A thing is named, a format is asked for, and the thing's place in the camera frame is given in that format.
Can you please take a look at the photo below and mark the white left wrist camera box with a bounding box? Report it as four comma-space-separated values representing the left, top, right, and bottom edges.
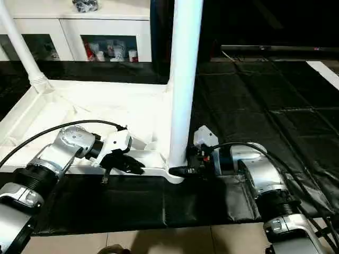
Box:
94, 130, 132, 168

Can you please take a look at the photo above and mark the glossy black long bar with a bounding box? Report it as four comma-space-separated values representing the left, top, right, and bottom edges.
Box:
221, 44, 339, 53

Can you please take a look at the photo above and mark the black work mat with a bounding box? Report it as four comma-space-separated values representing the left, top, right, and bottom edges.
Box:
0, 59, 339, 236

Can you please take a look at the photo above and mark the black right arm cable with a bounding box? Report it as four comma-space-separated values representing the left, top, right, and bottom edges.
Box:
204, 140, 339, 249

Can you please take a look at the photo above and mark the crumpled silver black object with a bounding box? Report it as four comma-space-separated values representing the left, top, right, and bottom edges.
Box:
73, 0, 100, 14

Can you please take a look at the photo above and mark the black cabinet with orange label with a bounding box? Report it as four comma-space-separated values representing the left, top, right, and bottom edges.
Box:
150, 0, 339, 61

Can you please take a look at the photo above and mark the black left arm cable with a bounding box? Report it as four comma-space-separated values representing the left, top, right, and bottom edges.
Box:
0, 120, 128, 166

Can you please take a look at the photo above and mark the white cabinet with glass doors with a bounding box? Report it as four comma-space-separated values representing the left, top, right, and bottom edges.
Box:
0, 0, 152, 64

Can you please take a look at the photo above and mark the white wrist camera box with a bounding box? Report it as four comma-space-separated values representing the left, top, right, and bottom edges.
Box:
94, 130, 132, 168
193, 126, 219, 150

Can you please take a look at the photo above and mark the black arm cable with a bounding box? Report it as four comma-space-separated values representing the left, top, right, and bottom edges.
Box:
0, 120, 128, 166
204, 140, 339, 249

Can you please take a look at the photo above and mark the white plastic table top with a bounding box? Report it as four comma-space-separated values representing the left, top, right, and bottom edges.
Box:
0, 79, 185, 185

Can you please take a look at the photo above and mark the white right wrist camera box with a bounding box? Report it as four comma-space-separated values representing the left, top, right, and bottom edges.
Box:
193, 126, 219, 150

